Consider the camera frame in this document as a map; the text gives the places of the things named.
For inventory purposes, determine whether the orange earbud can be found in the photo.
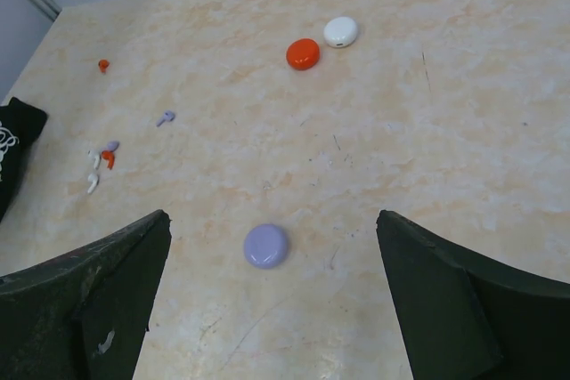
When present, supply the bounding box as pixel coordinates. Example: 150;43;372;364
101;150;115;170
98;59;110;74

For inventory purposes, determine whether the white earbud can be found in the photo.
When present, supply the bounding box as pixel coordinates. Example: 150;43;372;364
87;173;99;194
88;150;101;170

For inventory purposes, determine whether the white earbud charging case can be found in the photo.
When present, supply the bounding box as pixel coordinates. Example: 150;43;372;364
323;16;359;48

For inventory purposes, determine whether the purple earbud upper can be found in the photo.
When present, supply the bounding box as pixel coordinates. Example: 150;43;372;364
156;110;175;127

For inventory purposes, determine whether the purple earbud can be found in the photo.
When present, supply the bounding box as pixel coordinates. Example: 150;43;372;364
156;110;175;127
102;141;119;152

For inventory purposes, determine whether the white earbud upper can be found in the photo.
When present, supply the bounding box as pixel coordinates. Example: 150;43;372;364
88;150;101;170

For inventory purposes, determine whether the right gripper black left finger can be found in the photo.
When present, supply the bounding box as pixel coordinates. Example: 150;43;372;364
1;210;172;379

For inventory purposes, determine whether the purple earbud lower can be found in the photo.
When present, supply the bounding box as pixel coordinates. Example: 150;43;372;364
102;141;119;152

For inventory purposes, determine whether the white earbud lower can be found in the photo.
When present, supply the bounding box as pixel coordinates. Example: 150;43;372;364
87;173;99;194

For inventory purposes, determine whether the black floral printed cloth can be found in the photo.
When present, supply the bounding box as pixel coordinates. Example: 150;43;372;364
1;97;48;218

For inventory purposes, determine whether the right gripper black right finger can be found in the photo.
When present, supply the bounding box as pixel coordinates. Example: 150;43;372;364
377;210;569;379

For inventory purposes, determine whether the orange earbud charging case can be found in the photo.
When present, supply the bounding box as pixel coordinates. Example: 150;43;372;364
286;38;321;70

